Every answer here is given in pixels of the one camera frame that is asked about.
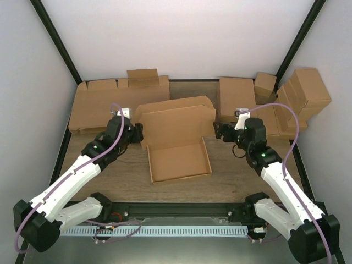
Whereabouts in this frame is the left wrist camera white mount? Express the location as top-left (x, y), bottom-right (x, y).
top-left (116, 108), bottom-right (133, 119)

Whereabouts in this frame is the top folded box right stack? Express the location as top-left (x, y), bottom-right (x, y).
top-left (289, 68), bottom-right (331, 114)

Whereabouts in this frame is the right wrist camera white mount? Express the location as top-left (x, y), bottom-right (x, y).
top-left (235, 108), bottom-right (250, 130)

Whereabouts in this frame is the large folded cardboard box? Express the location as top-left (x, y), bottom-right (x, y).
top-left (219, 77), bottom-right (256, 122)

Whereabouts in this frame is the light blue slotted cable duct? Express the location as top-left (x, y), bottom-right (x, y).
top-left (61, 225), bottom-right (248, 238)

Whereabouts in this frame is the small folded box at back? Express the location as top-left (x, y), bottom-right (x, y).
top-left (254, 72), bottom-right (277, 97)

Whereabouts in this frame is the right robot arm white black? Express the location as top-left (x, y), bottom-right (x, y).
top-left (213, 115), bottom-right (340, 263)

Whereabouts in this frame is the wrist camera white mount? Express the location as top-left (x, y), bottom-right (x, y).
top-left (116, 108), bottom-right (133, 119)
top-left (235, 108), bottom-right (250, 130)

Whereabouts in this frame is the middle folded box right stack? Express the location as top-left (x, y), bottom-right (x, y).
top-left (277, 80), bottom-right (311, 121)

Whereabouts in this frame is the lower folded box right stack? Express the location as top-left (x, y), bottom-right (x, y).
top-left (273, 106), bottom-right (297, 140)

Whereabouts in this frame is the folded box stack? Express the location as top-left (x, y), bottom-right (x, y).
top-left (277, 80), bottom-right (311, 121)
top-left (289, 68), bottom-right (331, 114)
top-left (273, 106), bottom-right (297, 140)

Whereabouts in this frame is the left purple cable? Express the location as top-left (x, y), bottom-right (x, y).
top-left (14, 102), bottom-right (130, 255)

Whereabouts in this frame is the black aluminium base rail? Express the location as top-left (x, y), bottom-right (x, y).
top-left (93, 202), bottom-right (262, 223)

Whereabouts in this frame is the stack of flat cardboard blanks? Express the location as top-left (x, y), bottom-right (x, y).
top-left (68, 69), bottom-right (170, 134)

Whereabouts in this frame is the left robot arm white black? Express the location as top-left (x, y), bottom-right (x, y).
top-left (13, 108), bottom-right (142, 252)

